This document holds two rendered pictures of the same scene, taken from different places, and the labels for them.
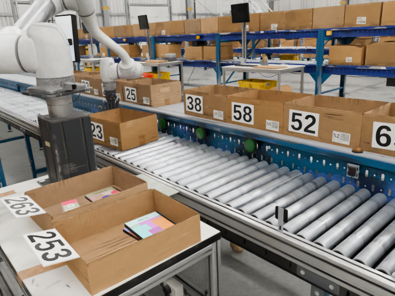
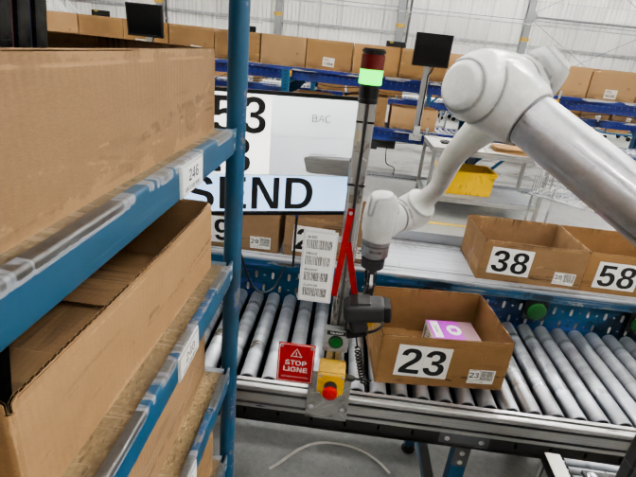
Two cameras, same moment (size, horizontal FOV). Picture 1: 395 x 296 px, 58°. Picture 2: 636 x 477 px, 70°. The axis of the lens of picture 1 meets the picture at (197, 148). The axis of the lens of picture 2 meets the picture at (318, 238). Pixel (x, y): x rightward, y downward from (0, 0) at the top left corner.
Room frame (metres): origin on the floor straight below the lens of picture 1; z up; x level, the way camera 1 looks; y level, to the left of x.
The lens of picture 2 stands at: (1.66, 1.68, 1.66)
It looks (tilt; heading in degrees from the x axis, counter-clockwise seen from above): 23 degrees down; 314
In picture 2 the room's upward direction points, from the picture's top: 6 degrees clockwise
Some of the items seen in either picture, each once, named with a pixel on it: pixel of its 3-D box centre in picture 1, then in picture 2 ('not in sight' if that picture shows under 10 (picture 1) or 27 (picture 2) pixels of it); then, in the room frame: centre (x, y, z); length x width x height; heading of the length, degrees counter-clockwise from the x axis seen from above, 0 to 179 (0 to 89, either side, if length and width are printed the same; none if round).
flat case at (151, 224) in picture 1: (155, 228); not in sight; (1.05, 0.15, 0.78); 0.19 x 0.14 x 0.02; 37
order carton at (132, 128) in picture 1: (121, 127); (432, 334); (2.24, 0.49, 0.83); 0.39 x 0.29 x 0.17; 47
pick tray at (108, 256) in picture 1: (127, 232); not in sight; (1.00, 0.24, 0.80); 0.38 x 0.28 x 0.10; 129
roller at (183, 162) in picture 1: (189, 162); (605, 377); (1.81, 0.05, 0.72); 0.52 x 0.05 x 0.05; 131
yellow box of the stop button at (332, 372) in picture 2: not in sight; (344, 380); (2.26, 0.89, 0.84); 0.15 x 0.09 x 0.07; 41
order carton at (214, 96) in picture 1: (220, 102); (520, 250); (2.26, -0.16, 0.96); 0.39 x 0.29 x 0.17; 42
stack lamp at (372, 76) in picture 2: not in sight; (371, 69); (2.33, 0.86, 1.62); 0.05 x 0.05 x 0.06
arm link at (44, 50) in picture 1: (47, 49); not in sight; (1.54, 0.61, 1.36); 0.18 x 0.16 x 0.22; 87
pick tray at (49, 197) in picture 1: (88, 198); not in sight; (1.26, 0.44, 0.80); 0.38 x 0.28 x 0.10; 132
